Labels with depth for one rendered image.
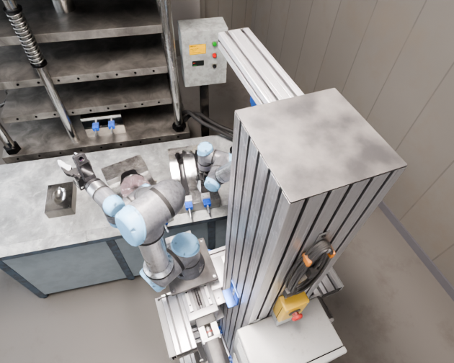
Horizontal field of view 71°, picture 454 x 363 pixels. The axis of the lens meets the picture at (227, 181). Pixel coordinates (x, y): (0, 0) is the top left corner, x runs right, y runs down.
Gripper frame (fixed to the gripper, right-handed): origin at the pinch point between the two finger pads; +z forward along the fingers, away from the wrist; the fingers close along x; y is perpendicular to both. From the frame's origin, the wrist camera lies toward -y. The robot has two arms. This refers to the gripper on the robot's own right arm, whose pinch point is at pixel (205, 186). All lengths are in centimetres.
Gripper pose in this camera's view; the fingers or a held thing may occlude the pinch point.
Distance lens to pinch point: 181.2
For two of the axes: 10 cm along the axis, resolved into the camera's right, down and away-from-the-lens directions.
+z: -0.3, 6.1, 7.9
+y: 2.3, 7.8, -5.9
